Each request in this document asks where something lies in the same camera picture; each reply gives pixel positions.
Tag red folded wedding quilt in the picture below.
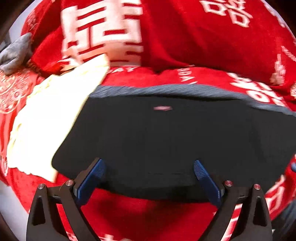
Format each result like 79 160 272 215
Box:
22 1 295 103

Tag grey cloth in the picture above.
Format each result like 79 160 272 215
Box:
1 33 32 76

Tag black pants with grey waistband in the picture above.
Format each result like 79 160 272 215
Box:
52 84 295 201

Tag cream white towel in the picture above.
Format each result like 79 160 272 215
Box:
6 54 110 182

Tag red embroidered pillow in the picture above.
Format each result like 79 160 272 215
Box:
1 68 44 114

